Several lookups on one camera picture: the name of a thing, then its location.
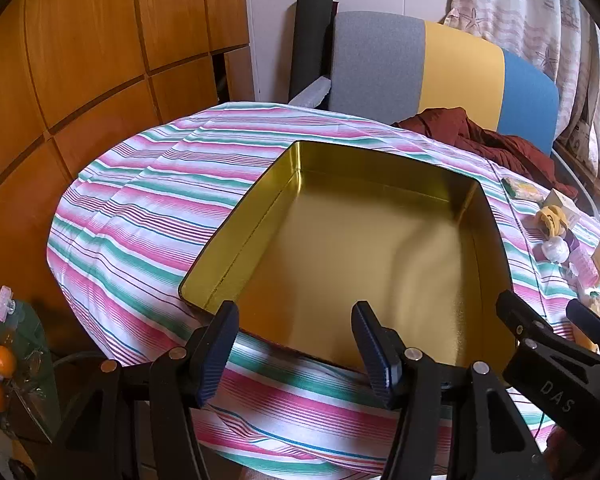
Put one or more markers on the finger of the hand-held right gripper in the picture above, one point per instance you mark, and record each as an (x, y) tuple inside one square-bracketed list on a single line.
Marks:
[(517, 317), (592, 327)]

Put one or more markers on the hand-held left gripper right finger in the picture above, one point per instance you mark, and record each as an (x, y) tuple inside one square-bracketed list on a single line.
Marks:
[(375, 355)]

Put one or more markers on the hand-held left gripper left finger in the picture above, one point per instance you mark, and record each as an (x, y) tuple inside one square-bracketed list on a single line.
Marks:
[(215, 355)]

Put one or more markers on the white sponge block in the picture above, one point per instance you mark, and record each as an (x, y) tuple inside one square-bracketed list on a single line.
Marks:
[(585, 266)]

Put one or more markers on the gold metal tin box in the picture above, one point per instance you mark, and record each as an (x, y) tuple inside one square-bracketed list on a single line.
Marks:
[(355, 240)]

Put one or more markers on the cream cardboard box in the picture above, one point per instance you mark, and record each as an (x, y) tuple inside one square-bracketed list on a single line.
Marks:
[(567, 205)]

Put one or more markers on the rice cracker snack packet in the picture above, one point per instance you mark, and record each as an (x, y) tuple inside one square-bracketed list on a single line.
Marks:
[(520, 188)]

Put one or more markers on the yellow sock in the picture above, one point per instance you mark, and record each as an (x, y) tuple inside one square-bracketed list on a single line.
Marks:
[(550, 220)]

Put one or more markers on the striped tablecloth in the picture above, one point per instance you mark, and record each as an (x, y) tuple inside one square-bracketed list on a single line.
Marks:
[(145, 220)]

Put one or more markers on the red-brown jacket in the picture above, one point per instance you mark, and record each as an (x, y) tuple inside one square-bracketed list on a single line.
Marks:
[(505, 150)]

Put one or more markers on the green translucent bag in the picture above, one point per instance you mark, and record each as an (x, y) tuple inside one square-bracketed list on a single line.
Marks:
[(30, 350)]

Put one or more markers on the pink white clip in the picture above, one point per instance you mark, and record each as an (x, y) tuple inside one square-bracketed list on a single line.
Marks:
[(5, 302)]

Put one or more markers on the grey yellow blue chair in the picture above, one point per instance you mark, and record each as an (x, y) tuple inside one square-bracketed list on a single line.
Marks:
[(460, 70)]

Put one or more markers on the patterned curtain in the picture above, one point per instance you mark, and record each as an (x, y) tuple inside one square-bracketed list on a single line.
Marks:
[(535, 10)]

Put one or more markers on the wooden cabinet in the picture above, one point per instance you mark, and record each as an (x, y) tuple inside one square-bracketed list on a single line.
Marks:
[(80, 60)]

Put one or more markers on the black rolled mat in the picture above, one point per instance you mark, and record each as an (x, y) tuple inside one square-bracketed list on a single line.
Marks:
[(310, 35)]

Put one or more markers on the grey metal tube frame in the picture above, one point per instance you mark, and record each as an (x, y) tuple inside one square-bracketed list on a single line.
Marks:
[(577, 180)]

